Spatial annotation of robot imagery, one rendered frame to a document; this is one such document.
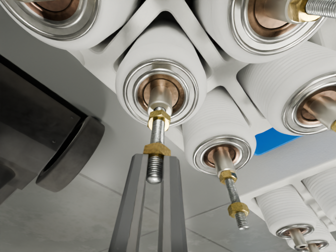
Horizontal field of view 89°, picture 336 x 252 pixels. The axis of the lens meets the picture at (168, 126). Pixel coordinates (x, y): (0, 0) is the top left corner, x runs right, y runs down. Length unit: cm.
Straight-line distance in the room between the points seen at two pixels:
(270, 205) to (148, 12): 45
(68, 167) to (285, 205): 47
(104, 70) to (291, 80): 22
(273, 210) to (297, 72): 34
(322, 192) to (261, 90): 31
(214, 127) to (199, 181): 54
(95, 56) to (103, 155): 45
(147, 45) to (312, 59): 16
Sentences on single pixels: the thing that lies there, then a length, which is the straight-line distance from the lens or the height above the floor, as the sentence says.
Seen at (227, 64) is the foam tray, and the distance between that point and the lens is 25.
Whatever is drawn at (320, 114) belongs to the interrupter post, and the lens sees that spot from 22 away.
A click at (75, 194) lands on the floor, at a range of 91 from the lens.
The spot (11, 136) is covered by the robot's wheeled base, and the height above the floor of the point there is 19.
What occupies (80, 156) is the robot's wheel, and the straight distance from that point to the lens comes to 41.
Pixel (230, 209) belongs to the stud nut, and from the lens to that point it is 20.
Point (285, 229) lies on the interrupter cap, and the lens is 50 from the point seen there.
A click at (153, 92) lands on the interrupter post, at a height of 26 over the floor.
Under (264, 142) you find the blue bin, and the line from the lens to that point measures 49.
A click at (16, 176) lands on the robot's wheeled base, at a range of 44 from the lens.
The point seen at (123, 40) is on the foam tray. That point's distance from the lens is 24.
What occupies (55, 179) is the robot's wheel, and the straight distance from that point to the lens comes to 44.
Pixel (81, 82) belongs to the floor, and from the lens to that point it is 50.
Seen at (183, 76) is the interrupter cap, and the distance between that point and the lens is 16.
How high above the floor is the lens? 41
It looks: 52 degrees down
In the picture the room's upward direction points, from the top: 179 degrees counter-clockwise
